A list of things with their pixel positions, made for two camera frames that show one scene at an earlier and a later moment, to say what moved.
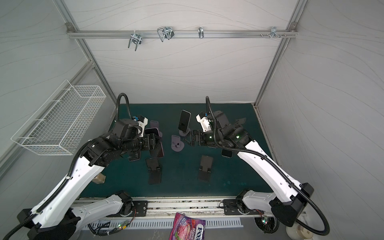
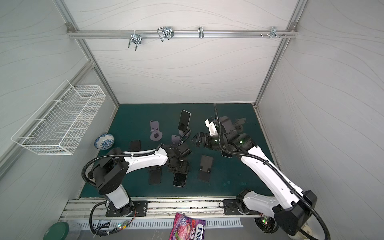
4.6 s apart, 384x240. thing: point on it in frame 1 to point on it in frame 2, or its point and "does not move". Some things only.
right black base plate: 234,207 does not move
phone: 184,120 does not move
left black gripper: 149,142 to 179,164
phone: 227,153 does not move
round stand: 240,121 does not move
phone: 155,144 to 179,179
